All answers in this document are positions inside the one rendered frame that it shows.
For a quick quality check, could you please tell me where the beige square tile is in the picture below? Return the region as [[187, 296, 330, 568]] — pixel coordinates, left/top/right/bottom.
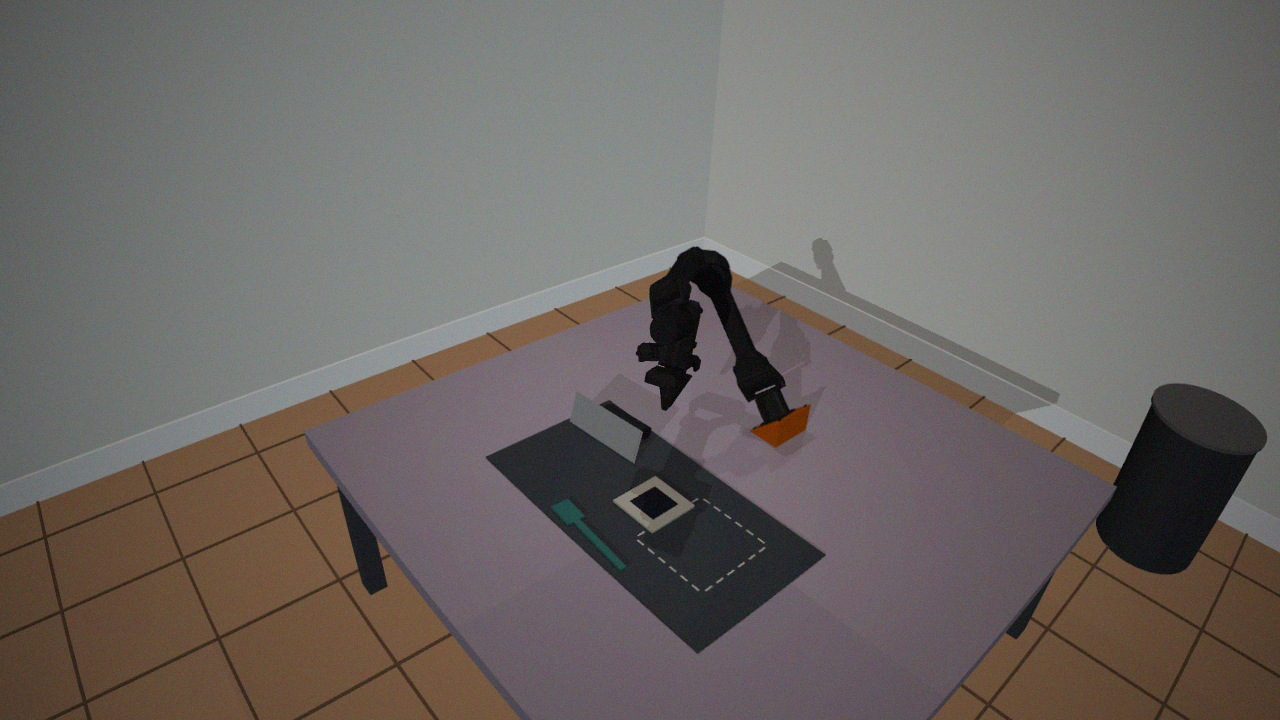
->
[[613, 475, 695, 533]]

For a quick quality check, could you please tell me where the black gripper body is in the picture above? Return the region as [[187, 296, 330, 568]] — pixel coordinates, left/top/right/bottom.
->
[[645, 340, 701, 389]]

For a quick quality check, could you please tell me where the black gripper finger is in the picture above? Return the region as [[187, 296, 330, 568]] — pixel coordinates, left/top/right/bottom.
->
[[669, 374, 692, 407], [659, 382, 684, 411]]

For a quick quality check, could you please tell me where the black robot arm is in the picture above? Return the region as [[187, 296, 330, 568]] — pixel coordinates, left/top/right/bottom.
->
[[636, 247, 796, 427]]

